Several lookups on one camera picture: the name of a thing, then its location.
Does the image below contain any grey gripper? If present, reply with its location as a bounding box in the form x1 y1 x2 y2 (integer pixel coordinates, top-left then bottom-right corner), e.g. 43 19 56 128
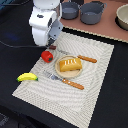
48 20 63 46

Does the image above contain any brown stick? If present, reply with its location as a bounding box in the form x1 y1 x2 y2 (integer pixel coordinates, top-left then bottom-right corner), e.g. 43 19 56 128
49 45 56 50

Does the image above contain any red toy bell pepper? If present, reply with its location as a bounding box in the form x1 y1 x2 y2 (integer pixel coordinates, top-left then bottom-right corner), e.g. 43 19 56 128
41 51 53 63

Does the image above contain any orange toy bread loaf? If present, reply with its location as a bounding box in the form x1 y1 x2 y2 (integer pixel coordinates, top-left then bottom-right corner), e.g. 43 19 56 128
59 58 82 72

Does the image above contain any yellow toy banana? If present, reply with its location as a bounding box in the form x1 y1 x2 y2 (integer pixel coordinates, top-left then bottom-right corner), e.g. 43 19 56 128
17 73 38 82

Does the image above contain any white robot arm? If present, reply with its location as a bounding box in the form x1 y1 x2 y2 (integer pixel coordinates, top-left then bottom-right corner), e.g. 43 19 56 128
29 0 63 46

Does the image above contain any small grey pot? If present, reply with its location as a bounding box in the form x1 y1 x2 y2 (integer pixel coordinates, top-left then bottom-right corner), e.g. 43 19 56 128
62 2 79 20

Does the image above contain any large grey pot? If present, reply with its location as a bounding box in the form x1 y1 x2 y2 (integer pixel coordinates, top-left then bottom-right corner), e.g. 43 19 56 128
80 1 107 25

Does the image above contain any round beige plate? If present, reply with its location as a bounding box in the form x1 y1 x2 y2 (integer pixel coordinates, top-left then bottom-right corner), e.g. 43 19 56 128
55 55 82 79

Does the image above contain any pink wooden board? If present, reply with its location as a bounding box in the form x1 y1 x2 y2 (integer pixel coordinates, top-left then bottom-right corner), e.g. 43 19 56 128
61 0 128 43

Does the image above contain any white striped placemat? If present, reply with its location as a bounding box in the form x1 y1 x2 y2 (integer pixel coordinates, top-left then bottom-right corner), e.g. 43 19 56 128
13 32 114 128

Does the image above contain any cream bowl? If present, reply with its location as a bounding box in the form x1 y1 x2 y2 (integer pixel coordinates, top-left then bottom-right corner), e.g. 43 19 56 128
116 4 128 30

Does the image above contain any knife with wooden handle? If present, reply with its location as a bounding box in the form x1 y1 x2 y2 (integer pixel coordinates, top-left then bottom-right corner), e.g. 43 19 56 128
58 50 97 63

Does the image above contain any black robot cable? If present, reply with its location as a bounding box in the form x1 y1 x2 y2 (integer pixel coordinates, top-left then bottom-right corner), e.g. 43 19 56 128
0 39 43 49

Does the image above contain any fork with wooden handle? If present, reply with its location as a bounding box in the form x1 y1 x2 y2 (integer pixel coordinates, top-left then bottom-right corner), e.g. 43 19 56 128
43 71 84 90

